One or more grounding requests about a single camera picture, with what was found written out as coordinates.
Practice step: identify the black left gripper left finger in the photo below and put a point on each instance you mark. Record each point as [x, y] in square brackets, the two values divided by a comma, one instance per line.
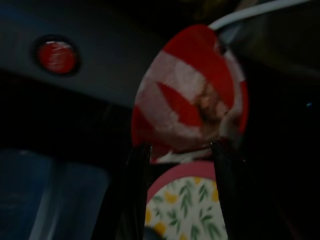
[136, 190]

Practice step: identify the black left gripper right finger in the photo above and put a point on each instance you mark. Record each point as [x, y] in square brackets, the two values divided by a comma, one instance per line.
[232, 190]

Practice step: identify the red and white paper plate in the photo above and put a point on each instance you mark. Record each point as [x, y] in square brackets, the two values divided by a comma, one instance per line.
[185, 95]

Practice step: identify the floral plate with pink rim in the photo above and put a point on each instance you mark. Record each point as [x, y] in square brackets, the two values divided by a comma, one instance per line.
[185, 200]

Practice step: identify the blue translucent container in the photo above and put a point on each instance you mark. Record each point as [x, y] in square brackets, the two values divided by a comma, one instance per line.
[45, 195]

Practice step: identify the black appliance panel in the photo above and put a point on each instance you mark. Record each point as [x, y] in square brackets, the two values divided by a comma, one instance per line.
[112, 50]

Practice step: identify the round red button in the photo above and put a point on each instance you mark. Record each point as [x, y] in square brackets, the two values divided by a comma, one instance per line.
[57, 57]

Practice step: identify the stainless steel sink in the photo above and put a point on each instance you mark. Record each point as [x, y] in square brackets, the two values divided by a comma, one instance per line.
[275, 37]

